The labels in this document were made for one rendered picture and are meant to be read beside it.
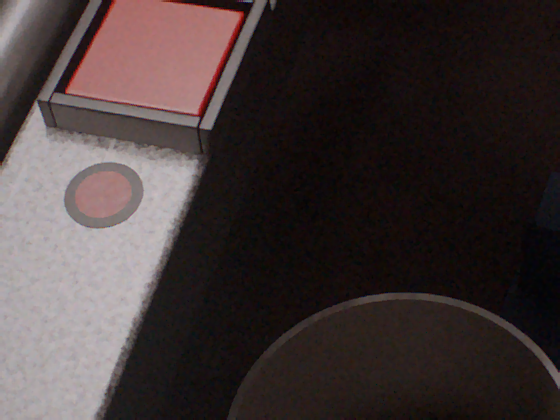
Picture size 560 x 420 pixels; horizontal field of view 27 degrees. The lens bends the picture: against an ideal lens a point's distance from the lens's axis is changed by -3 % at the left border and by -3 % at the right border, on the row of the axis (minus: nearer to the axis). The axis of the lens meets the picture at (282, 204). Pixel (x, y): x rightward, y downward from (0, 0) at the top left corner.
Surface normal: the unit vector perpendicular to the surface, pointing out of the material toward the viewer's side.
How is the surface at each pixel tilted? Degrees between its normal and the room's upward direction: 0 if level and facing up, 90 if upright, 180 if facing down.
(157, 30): 0
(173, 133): 90
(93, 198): 0
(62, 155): 0
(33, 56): 58
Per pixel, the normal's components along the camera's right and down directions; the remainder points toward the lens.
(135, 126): -0.28, 0.78
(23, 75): 0.77, -0.15
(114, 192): -0.08, -0.59
